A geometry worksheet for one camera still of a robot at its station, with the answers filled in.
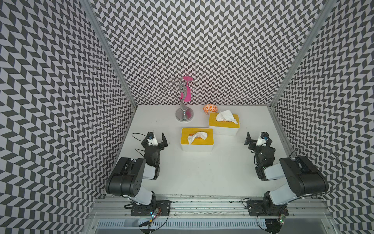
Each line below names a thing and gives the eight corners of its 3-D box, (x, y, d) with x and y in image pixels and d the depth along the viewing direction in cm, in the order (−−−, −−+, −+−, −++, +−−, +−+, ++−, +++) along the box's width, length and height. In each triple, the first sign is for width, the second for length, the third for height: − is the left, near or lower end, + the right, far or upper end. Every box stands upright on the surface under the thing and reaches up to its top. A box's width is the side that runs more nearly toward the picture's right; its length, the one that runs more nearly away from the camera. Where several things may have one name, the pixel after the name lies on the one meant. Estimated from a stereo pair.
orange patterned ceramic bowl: (203, 115, 117) (203, 110, 112) (203, 108, 121) (203, 104, 117) (217, 115, 117) (218, 110, 112) (216, 108, 121) (217, 104, 117)
